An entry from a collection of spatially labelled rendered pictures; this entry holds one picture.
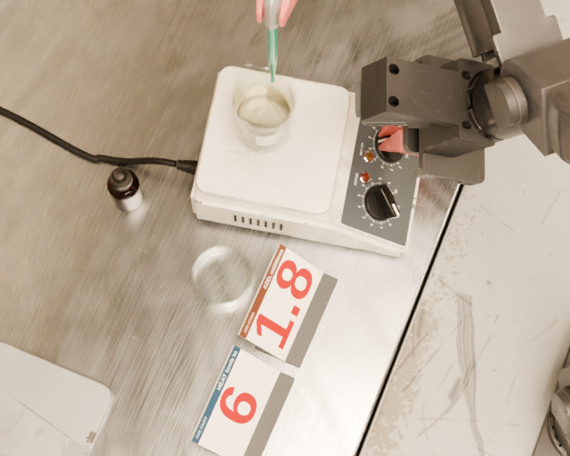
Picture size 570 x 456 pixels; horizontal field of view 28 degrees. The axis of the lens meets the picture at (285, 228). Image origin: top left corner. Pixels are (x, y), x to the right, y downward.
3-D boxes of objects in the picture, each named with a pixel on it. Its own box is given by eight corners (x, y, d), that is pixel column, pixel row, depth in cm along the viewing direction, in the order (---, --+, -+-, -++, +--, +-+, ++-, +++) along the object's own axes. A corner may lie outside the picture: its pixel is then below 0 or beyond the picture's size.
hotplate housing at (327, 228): (425, 132, 109) (438, 101, 101) (403, 261, 106) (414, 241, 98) (198, 89, 110) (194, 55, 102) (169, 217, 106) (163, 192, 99)
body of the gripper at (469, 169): (409, 177, 93) (467, 161, 87) (409, 59, 95) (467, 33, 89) (470, 187, 97) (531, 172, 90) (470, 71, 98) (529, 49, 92)
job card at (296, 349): (337, 280, 105) (341, 270, 101) (299, 368, 103) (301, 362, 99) (277, 253, 106) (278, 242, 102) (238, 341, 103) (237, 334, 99)
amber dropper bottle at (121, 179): (139, 214, 106) (131, 193, 99) (108, 208, 106) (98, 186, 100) (147, 185, 107) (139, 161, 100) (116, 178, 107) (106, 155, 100)
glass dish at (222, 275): (180, 279, 105) (178, 273, 103) (223, 239, 106) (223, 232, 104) (221, 321, 104) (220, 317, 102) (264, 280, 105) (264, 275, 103)
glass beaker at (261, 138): (306, 137, 100) (310, 103, 92) (254, 168, 99) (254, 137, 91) (268, 83, 101) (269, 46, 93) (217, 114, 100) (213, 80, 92)
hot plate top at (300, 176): (353, 91, 101) (353, 88, 101) (328, 218, 98) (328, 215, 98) (221, 66, 102) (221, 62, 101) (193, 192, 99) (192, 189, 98)
